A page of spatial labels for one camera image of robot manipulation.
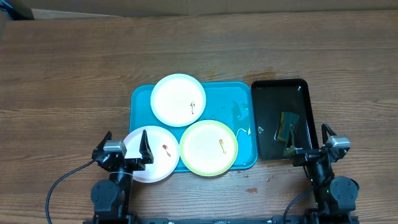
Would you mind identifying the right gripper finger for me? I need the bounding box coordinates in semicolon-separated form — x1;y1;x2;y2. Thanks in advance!
321;123;336;144
284;124;295;156

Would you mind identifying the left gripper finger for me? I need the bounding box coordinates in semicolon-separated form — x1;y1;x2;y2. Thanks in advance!
139;129;154;164
93;131;112;152

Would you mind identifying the white plate pink rim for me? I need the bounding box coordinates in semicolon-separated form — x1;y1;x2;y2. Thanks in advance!
124;126;180;183

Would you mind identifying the green yellow sponge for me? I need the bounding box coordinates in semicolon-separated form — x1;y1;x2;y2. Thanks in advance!
275;111;300;142

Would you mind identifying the white plate blue rim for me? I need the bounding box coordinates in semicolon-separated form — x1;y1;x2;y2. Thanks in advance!
150;73;206;127

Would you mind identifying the white plate green rim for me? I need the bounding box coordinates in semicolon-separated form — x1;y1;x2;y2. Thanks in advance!
180;120;239;177

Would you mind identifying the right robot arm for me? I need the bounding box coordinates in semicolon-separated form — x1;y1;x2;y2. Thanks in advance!
282;123;359;223

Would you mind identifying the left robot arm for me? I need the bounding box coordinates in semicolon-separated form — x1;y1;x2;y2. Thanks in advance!
91;130;154;223

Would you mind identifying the black rectangular water tray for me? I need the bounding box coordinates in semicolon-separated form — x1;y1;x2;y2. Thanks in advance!
251;78;318;160

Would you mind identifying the teal plastic tray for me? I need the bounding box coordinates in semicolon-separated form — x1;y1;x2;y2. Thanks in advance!
129;82;258;170

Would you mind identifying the dark object top left corner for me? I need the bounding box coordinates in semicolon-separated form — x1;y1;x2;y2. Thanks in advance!
1;0;35;21

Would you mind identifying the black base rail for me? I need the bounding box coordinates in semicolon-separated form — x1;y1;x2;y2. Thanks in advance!
83;215;360;224

